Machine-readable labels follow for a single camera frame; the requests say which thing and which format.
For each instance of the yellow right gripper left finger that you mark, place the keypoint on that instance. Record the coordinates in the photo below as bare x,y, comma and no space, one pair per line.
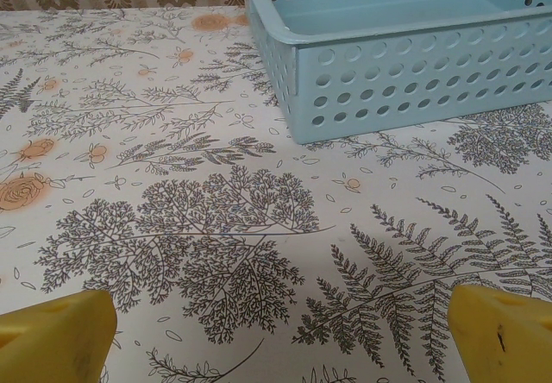
56,340

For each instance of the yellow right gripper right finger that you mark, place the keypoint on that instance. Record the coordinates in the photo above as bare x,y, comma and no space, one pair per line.
509,340

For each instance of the light blue perforated plastic basket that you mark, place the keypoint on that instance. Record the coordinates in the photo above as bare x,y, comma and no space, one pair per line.
388,12

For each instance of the floral patterned table cover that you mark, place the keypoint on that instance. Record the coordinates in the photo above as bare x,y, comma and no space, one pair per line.
215,227

